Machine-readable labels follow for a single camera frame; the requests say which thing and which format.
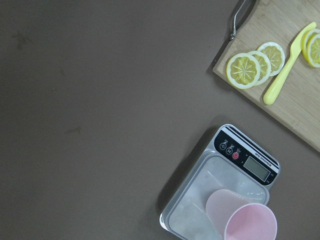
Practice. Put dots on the pink plastic cup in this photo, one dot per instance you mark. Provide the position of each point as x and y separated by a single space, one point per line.
234 217

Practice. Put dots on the digital kitchen scale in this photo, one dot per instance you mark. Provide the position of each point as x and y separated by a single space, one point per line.
230 161

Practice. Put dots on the lemon slice top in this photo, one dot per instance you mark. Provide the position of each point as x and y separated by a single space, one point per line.
243 71

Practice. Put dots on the yellow plastic knife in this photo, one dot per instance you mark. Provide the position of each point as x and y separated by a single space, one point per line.
274 89

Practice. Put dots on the lemon slice middle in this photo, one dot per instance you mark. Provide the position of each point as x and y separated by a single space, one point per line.
265 66

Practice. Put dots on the lemon slice lower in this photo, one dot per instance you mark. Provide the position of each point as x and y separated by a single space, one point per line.
275 54

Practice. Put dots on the bamboo cutting board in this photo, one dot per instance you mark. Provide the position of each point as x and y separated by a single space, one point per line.
297 106

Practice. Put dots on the lemon slice behind pair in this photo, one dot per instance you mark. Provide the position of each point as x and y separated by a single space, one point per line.
306 37

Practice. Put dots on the lemon slice front pair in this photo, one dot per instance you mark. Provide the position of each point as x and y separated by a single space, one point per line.
313 51

